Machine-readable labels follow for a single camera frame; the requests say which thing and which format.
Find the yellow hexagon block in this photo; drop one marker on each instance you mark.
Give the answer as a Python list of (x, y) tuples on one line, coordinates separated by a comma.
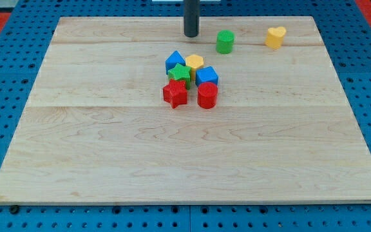
[(195, 62)]

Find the red star block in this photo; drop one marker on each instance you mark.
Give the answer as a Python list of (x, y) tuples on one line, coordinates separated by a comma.
[(175, 93)]

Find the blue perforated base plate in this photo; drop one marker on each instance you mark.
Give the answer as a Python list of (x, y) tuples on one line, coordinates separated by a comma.
[(25, 39)]

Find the green star block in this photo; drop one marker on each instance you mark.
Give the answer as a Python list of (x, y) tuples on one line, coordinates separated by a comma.
[(181, 73)]

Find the blue triangular block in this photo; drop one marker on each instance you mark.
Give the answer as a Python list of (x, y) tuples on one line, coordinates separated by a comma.
[(174, 59)]

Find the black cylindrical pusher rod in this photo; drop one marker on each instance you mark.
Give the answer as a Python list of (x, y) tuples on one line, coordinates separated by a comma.
[(191, 17)]

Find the red cylinder block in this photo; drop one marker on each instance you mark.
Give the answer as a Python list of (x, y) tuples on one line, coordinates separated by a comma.
[(207, 95)]

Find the yellow heart block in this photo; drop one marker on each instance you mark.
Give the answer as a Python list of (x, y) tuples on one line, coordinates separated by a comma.
[(275, 36)]

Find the blue cube block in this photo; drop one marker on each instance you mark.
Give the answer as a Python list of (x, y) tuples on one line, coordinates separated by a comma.
[(207, 74)]

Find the green cylinder block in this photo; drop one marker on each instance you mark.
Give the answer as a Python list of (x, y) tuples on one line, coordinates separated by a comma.
[(224, 41)]

